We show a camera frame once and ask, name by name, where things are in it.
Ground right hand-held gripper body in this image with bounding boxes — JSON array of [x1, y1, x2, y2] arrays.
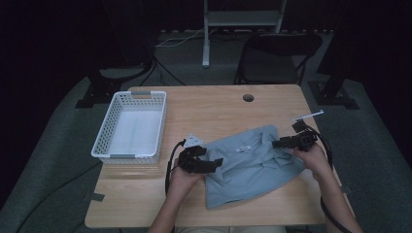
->
[[291, 110, 325, 152]]

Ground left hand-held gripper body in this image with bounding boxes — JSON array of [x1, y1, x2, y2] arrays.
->
[[178, 133, 208, 175]]

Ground light blue shirt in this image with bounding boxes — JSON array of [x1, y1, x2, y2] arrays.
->
[[198, 124, 307, 210]]

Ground person's left hand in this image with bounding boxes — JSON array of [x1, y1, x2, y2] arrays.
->
[[167, 160, 206, 201]]

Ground person's right hand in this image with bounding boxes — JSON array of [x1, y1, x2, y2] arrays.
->
[[292, 143, 335, 183]]

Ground black stand base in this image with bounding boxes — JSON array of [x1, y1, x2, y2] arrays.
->
[[75, 61, 154, 110], [307, 32, 361, 111]]

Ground white plastic basket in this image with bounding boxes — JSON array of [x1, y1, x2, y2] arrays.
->
[[90, 90, 168, 165]]

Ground black folding chair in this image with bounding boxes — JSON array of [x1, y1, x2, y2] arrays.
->
[[233, 33, 324, 86]]

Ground white metal stand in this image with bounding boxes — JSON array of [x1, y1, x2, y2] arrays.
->
[[202, 0, 288, 68]]

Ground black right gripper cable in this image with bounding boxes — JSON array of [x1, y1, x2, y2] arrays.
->
[[307, 125, 353, 233]]

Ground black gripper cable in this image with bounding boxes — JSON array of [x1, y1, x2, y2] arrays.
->
[[307, 125, 353, 233], [164, 139, 188, 197]]

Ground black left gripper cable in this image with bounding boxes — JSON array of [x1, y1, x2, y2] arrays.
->
[[164, 139, 188, 197]]

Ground black floor cables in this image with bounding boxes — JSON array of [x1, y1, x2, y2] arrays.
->
[[139, 56, 188, 86]]

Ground white floor cable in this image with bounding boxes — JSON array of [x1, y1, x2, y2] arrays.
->
[[154, 28, 218, 49]]

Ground long black floor cable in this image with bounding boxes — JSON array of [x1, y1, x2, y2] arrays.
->
[[14, 159, 103, 233]]

